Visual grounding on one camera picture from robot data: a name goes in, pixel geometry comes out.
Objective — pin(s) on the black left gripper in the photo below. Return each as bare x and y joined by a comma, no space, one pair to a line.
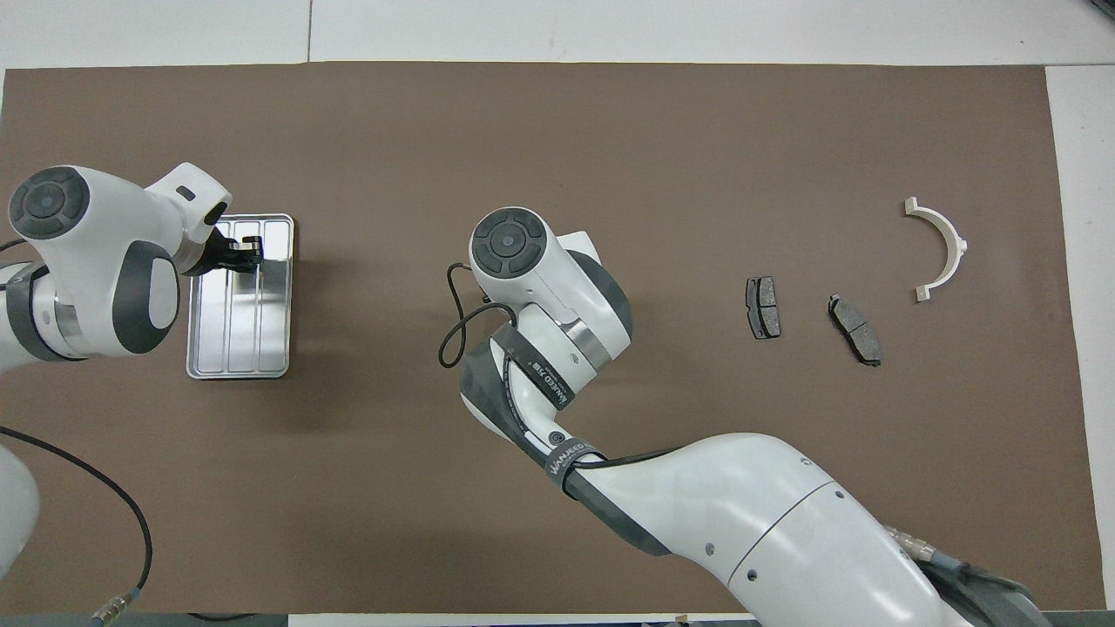
213,257

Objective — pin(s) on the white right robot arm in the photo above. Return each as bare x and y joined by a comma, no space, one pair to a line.
740,505

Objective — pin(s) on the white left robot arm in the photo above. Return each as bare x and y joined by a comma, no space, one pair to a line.
96,244

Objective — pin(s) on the silver metal tray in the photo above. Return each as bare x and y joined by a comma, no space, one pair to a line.
253,348

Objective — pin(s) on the brown table mat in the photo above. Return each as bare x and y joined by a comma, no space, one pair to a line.
610,131

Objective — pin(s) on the short grey brake pad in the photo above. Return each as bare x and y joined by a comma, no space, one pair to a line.
764,309

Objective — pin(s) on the long grey brake pad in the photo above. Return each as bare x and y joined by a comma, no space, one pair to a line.
855,331

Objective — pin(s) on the white semicircular bracket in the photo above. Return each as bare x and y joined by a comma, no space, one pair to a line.
942,228

